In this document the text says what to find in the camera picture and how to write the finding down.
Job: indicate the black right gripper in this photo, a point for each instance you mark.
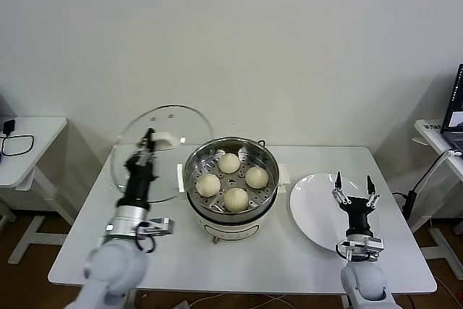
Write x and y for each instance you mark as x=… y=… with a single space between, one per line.
x=358 y=215

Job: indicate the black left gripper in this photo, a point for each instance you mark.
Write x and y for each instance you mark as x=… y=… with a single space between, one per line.
x=139 y=178

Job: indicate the round glass pot lid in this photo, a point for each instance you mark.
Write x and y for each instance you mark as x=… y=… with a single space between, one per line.
x=188 y=131

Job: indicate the white steamed baozi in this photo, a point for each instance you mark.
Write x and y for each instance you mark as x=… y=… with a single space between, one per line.
x=228 y=163
x=257 y=177
x=208 y=185
x=237 y=199

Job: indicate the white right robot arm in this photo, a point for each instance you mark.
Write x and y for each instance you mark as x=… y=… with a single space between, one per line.
x=361 y=280

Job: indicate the perforated steel steamer basket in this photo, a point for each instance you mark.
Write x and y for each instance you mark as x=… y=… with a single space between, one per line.
x=231 y=180

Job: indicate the round white plate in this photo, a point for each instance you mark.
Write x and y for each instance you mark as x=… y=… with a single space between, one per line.
x=311 y=207

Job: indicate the white desk with laptop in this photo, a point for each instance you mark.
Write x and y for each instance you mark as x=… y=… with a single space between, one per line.
x=430 y=135

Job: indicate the small white side table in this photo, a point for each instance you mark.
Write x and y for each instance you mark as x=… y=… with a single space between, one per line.
x=40 y=131

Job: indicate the white electric cooker pot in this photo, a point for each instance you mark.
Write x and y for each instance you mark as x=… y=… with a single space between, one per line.
x=231 y=227

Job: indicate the dark open laptop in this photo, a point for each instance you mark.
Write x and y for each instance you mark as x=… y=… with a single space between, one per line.
x=456 y=106

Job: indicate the black power adapter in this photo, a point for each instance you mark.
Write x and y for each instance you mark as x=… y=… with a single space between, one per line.
x=9 y=126

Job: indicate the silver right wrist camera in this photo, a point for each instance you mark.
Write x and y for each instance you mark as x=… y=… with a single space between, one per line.
x=369 y=244

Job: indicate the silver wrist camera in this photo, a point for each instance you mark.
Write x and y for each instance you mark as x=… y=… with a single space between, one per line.
x=369 y=244
x=161 y=225

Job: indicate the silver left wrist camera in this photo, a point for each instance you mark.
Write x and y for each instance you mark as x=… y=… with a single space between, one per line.
x=161 y=225

